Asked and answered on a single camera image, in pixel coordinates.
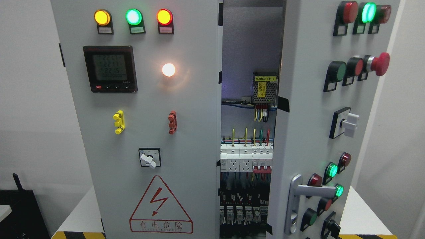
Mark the red terminal connector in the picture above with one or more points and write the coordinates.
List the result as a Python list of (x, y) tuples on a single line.
[(172, 122)]

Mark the green push button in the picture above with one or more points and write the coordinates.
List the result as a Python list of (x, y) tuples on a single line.
[(308, 219), (335, 74)]

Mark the black digital power meter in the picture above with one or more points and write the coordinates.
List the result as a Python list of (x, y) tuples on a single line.
[(111, 69)]

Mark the grey cabinet door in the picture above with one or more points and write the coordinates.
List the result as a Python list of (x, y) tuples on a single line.
[(301, 141), (189, 156)]

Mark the green indicator light top left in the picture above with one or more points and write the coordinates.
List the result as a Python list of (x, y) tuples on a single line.
[(135, 21)]

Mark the red push button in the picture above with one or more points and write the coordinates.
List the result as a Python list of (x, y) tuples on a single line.
[(354, 67), (323, 205)]

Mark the yellow terminal connector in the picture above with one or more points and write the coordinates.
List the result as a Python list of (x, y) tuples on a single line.
[(119, 122)]

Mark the red electric hazard warning sticker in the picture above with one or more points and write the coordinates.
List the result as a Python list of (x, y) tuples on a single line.
[(159, 211)]

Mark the green lit indicator middle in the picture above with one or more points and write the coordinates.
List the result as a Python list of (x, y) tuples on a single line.
[(330, 172)]

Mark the black tape on door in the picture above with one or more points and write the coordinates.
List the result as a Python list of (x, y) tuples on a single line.
[(283, 104)]

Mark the red-orange indicator light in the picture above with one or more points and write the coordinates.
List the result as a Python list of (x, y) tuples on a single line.
[(165, 21)]

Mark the black selector knob switch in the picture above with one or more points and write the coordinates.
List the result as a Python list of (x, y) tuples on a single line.
[(330, 227)]

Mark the white rotary switch upper right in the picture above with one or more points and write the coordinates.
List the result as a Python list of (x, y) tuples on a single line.
[(343, 122)]

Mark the red emergency stop mushroom button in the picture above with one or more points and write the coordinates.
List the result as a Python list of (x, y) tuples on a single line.
[(379, 64)]

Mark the red push button lower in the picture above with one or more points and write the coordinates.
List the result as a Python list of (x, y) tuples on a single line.
[(323, 205)]

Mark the dark red indicator top row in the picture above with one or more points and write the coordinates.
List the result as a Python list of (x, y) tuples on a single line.
[(346, 13)]

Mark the green lit indicator lower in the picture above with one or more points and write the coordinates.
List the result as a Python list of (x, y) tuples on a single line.
[(339, 189)]

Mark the white rotary switch left door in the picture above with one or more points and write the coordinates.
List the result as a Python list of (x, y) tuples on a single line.
[(150, 157)]

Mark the green lit indicator top right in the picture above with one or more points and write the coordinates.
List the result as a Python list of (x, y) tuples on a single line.
[(366, 13)]

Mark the green push button upper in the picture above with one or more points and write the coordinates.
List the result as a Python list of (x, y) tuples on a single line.
[(335, 74)]

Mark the green lit indicator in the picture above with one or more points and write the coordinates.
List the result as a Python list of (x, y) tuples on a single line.
[(366, 13), (330, 172), (339, 189)]

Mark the lower black breaker row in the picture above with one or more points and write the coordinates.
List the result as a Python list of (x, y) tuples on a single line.
[(242, 208)]

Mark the dark red indicator middle left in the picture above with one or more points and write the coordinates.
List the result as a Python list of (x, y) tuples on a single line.
[(315, 180)]

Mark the yellow indicator light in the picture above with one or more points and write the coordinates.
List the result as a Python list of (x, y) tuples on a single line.
[(104, 22)]

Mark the metal mesh power supply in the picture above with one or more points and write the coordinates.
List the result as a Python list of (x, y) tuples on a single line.
[(265, 87)]

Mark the red push button upper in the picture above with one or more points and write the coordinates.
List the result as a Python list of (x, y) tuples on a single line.
[(354, 67)]

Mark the dark red indicator middle right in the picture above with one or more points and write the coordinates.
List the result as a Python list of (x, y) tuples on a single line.
[(344, 161)]

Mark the green push button lower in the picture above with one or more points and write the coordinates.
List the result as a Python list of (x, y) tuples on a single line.
[(308, 219)]

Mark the white glowing indicator light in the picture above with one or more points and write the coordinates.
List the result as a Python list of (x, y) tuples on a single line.
[(168, 69)]

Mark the white socket breaker row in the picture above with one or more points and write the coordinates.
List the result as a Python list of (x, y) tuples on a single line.
[(246, 158)]

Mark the silver door latch handle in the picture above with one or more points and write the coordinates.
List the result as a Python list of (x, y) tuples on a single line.
[(297, 189)]

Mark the black box with antenna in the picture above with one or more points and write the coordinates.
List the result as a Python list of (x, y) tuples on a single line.
[(25, 221)]

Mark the dark red buzzer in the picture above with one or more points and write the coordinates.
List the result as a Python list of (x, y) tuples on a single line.
[(382, 15)]

